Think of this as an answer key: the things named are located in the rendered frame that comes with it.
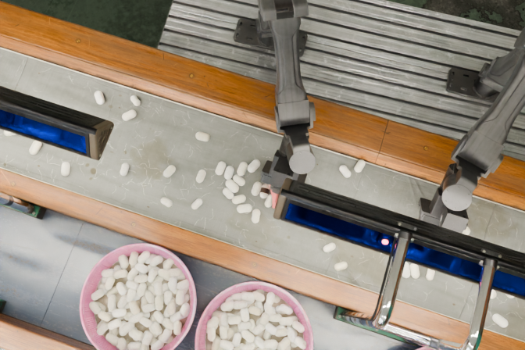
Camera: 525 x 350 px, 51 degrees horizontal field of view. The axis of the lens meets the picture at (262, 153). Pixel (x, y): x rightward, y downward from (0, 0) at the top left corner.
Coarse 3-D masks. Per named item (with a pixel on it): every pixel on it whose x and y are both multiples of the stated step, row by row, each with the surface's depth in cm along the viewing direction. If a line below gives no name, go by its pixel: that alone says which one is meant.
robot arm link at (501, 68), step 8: (504, 56) 129; (512, 56) 119; (496, 64) 131; (504, 64) 124; (512, 64) 121; (488, 72) 133; (496, 72) 129; (504, 72) 126; (512, 72) 124; (480, 80) 137; (488, 80) 134; (496, 80) 133; (504, 80) 130; (496, 88) 136
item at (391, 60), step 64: (192, 0) 156; (256, 0) 156; (320, 0) 156; (384, 0) 156; (256, 64) 150; (320, 64) 150; (384, 64) 151; (448, 64) 151; (448, 128) 147; (512, 128) 147
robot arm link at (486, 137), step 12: (516, 72) 106; (516, 84) 106; (504, 96) 107; (516, 96) 106; (492, 108) 109; (504, 108) 107; (516, 108) 106; (480, 120) 110; (492, 120) 108; (504, 120) 107; (468, 132) 114; (480, 132) 109; (492, 132) 108; (504, 132) 108; (468, 144) 110; (480, 144) 109; (492, 144) 109; (468, 156) 111; (480, 156) 110; (492, 156) 109; (480, 168) 112
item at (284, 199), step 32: (288, 192) 96; (320, 192) 100; (320, 224) 99; (352, 224) 97; (384, 224) 95; (416, 224) 98; (416, 256) 98; (448, 256) 95; (480, 256) 93; (512, 256) 97; (512, 288) 96
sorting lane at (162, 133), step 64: (0, 64) 143; (128, 128) 138; (192, 128) 138; (256, 128) 138; (128, 192) 134; (192, 192) 134; (384, 192) 134; (320, 256) 130; (384, 256) 130; (512, 320) 126
